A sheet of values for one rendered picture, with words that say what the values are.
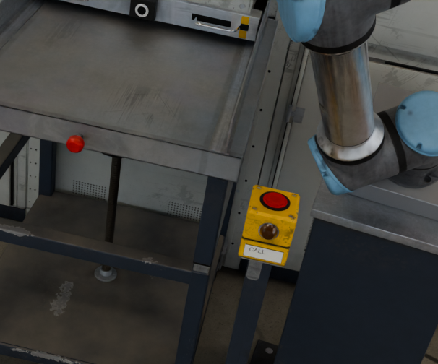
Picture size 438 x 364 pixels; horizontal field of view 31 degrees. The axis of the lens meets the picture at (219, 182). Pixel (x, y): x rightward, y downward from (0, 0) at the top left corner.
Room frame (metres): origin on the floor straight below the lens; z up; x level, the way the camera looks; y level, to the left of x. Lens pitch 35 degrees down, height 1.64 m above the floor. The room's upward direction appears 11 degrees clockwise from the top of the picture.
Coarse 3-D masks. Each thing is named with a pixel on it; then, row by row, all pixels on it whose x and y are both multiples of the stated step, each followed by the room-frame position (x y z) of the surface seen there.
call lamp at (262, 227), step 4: (264, 224) 1.00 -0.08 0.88; (268, 224) 1.00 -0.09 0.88; (272, 224) 1.00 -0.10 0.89; (260, 228) 1.00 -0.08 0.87; (264, 228) 1.00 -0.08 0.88; (268, 228) 1.00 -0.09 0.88; (272, 228) 1.00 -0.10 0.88; (276, 228) 1.00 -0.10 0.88; (260, 232) 1.00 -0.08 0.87; (264, 232) 0.99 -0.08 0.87; (268, 232) 0.99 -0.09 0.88; (272, 232) 0.99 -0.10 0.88; (276, 232) 1.00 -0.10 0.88; (264, 236) 0.99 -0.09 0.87; (268, 236) 0.99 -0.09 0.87; (272, 236) 0.99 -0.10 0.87; (276, 236) 1.00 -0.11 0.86
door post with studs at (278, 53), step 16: (272, 0) 1.92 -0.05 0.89; (272, 16) 1.92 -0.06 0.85; (272, 48) 1.92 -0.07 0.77; (272, 64) 1.92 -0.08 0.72; (272, 80) 1.92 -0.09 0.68; (272, 96) 1.92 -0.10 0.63; (256, 128) 1.92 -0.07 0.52; (256, 144) 1.92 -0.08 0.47; (256, 160) 1.92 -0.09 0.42; (256, 176) 1.92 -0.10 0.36; (240, 208) 1.92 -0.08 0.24; (240, 224) 1.92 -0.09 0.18; (240, 240) 1.92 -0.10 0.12
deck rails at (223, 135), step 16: (16, 0) 1.66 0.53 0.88; (32, 0) 1.75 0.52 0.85; (0, 16) 1.56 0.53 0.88; (16, 16) 1.65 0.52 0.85; (0, 32) 1.55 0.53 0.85; (16, 32) 1.57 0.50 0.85; (0, 48) 1.48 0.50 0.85; (256, 48) 1.66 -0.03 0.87; (240, 64) 1.62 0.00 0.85; (240, 80) 1.54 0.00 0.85; (240, 96) 1.35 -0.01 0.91; (224, 112) 1.39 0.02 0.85; (240, 112) 1.40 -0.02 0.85; (224, 128) 1.33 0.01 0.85; (224, 144) 1.27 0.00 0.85
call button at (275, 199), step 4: (272, 192) 1.06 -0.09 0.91; (264, 196) 1.05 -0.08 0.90; (268, 196) 1.05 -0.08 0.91; (272, 196) 1.05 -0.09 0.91; (276, 196) 1.05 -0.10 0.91; (280, 196) 1.05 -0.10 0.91; (264, 200) 1.04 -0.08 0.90; (268, 200) 1.04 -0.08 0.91; (272, 200) 1.04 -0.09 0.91; (276, 200) 1.04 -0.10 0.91; (280, 200) 1.04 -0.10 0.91; (284, 200) 1.05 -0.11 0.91; (268, 204) 1.03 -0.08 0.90; (272, 204) 1.03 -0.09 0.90; (276, 204) 1.03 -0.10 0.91; (280, 204) 1.03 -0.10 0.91; (284, 204) 1.04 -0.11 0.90
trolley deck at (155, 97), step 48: (48, 0) 1.78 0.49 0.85; (48, 48) 1.53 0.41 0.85; (96, 48) 1.57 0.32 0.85; (144, 48) 1.61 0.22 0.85; (192, 48) 1.66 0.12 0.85; (240, 48) 1.71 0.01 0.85; (0, 96) 1.30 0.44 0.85; (48, 96) 1.33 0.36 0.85; (96, 96) 1.37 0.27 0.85; (144, 96) 1.40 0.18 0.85; (192, 96) 1.44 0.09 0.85; (96, 144) 1.25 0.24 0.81; (144, 144) 1.25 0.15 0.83; (192, 144) 1.25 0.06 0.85; (240, 144) 1.29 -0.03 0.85
